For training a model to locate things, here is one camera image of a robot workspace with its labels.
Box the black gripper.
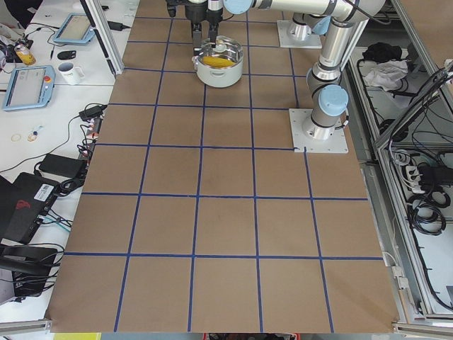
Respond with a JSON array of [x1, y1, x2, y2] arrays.
[[185, 0, 206, 56], [207, 9, 222, 47]]

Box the yellow corn cob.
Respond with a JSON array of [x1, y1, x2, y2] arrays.
[[202, 56, 236, 68]]

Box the glass pot lid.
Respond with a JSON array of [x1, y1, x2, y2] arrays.
[[196, 35, 243, 69]]

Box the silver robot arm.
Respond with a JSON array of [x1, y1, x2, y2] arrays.
[[201, 1, 337, 48], [167, 1, 384, 140]]

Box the upper blue teach pendant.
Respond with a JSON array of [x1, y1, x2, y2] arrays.
[[52, 13, 95, 45]]

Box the blue teach pendant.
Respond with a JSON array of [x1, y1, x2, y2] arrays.
[[2, 65, 55, 111], [52, 13, 95, 45]]

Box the black computer mouse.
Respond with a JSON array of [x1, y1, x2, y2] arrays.
[[57, 50, 76, 60]]

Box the small black power brick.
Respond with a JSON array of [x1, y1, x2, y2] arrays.
[[79, 105, 107, 121]]

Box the white mug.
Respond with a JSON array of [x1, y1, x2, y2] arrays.
[[58, 62, 85, 85]]

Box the power strip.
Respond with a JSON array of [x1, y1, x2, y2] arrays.
[[77, 118, 103, 162]]

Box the black cloth bundle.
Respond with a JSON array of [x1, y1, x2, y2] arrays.
[[362, 42, 402, 63]]

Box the yellow spray can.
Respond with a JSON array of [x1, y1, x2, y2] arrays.
[[14, 44, 36, 66]]

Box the lower blue teach pendant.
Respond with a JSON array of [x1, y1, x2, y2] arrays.
[[2, 65, 55, 111]]

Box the white crumpled cloth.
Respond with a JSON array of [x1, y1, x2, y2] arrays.
[[364, 60, 410, 108]]

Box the black power adapter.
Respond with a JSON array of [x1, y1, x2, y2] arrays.
[[38, 154, 86, 179]]

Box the black laptop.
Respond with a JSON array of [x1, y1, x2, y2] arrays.
[[1, 172, 59, 244]]

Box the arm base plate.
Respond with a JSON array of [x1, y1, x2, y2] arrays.
[[289, 108, 348, 154], [277, 21, 322, 49]]

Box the aluminium frame post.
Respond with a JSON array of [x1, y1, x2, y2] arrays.
[[80, 0, 124, 77]]

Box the coiled black cables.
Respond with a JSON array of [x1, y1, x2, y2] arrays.
[[406, 191, 447, 235]]

